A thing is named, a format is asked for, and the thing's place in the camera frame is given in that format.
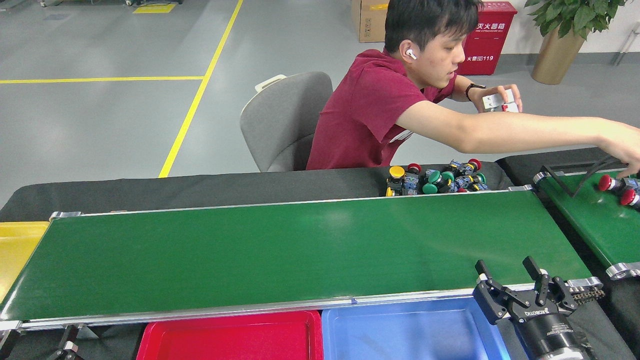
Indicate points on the grey office chair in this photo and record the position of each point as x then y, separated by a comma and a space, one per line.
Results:
285, 120

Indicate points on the black metal guide frame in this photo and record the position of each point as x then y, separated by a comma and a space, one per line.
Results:
557, 180

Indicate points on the red fire extinguisher box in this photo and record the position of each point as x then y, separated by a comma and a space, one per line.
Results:
487, 45

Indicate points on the brown cardboard box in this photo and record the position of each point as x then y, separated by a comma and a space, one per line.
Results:
367, 20

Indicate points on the black wristwatch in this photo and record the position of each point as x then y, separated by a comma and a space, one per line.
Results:
474, 90

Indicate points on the black table cloth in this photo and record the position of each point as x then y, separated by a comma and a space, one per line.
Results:
200, 190
520, 165

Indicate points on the dark machine base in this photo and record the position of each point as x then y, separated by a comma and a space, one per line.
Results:
150, 2

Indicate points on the person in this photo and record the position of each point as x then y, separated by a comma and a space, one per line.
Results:
365, 110

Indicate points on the gold plant pot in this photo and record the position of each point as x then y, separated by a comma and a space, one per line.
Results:
555, 60

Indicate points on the red plastic tray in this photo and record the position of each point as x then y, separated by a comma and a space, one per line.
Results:
225, 340

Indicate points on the yellow plastic tray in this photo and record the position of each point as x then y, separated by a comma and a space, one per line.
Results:
20, 250

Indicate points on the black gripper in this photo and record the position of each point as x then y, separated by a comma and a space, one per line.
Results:
550, 330

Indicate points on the person's left forearm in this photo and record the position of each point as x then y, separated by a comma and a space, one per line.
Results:
461, 87

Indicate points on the grey metal pipe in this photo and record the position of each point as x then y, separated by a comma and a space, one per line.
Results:
627, 44

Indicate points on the yellow push button switch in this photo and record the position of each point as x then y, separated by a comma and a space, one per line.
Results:
396, 172

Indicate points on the blue plastic tray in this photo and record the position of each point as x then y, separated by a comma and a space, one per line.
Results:
400, 335

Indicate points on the metal wheeled rack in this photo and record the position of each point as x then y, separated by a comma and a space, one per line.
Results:
50, 2

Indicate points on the green conveyor belt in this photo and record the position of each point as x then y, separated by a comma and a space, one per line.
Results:
590, 225
250, 250

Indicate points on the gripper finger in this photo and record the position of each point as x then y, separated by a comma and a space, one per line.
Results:
70, 352

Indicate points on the person's right forearm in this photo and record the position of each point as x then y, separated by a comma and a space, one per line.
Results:
525, 132

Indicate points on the person's right hand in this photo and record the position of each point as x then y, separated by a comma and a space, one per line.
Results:
627, 150

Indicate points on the green leafy plant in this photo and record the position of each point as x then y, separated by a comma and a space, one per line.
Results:
570, 15

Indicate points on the person's left hand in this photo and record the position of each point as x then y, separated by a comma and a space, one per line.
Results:
500, 88

